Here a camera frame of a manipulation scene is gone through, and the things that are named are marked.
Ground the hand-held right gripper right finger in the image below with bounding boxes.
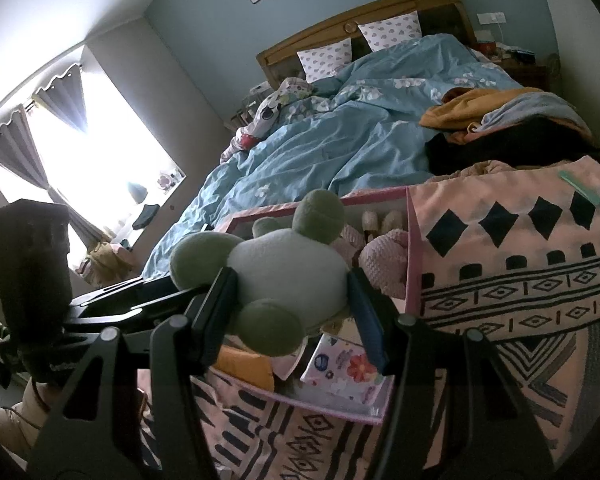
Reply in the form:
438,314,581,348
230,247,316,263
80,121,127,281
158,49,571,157
347,267,563,480

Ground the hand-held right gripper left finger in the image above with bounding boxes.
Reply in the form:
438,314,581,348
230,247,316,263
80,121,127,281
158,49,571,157
27,266,238,480

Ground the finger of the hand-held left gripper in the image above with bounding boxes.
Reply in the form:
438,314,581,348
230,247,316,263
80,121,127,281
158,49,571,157
79,293,202,334
70,276,182,319

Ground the green frog plush toy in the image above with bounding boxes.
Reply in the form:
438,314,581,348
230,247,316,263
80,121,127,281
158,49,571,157
169,189,352,358

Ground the pink cardboard box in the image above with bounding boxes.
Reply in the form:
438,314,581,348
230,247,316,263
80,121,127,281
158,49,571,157
200,186,424,425

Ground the person's left forearm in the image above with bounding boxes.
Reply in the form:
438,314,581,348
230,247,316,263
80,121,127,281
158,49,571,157
0,380,51,463

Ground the floral tissue pack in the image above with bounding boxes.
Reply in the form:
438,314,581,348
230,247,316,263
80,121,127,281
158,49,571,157
300,334,397,405

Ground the pink plush toy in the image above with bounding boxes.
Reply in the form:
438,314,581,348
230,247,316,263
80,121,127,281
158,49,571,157
330,224,412,302

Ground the orange soft pouch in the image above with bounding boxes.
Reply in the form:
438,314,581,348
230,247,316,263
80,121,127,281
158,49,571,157
214,344,277,392

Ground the black item on windowsill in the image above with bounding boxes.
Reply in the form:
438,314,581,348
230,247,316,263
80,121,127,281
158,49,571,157
132,203,161,230

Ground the white and brown plush toy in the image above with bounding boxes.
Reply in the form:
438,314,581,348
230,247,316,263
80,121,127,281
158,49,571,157
361,209,407,234

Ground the pink patterned blanket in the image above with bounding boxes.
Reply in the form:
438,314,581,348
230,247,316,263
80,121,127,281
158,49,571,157
140,155,600,480

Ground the blue floral duvet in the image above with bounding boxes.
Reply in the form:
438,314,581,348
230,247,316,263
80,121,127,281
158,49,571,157
142,34,531,281

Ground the cluttered bedside table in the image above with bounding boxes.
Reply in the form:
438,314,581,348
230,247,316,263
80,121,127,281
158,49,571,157
224,85,272,132

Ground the white cartoon printed cloth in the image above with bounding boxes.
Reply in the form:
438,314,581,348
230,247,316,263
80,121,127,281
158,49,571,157
220,77,317,163

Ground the black cloth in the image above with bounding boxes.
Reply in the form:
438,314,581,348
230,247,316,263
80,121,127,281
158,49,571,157
425,120,600,177

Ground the orange cloth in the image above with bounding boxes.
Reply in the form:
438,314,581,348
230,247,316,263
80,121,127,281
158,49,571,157
419,86,546,132

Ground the white printed pillow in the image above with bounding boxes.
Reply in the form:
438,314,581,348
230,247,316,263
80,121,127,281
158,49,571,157
296,37,354,82
357,11,424,53

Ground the wooden nightstand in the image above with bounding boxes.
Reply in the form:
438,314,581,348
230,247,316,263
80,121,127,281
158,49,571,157
475,40,557,92

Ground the wooden bed headboard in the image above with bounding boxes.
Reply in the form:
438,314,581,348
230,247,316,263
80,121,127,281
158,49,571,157
256,0,477,81

